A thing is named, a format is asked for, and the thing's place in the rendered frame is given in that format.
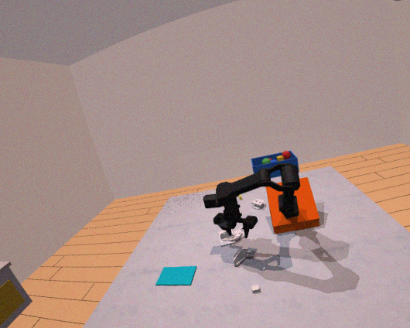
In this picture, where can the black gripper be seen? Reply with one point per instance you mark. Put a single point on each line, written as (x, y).
(248, 223)

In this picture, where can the teal flat plate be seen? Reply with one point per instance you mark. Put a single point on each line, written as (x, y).
(177, 275)

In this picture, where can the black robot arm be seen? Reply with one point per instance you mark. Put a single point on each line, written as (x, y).
(227, 193)

